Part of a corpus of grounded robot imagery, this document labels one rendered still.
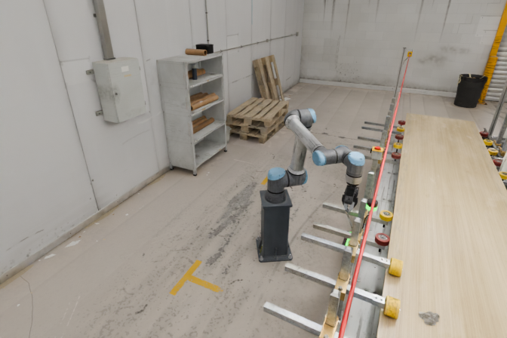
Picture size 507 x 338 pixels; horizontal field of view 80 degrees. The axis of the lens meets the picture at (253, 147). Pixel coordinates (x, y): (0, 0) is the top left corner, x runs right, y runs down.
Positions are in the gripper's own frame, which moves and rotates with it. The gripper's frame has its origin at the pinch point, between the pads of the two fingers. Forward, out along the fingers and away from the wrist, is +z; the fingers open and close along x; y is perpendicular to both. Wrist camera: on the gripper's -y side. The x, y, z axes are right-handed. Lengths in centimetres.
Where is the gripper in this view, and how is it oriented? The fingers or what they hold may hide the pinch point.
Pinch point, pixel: (348, 211)
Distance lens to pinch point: 194.5
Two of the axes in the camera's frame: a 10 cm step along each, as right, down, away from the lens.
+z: 0.0, 9.1, 4.2
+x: -8.9, -1.9, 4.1
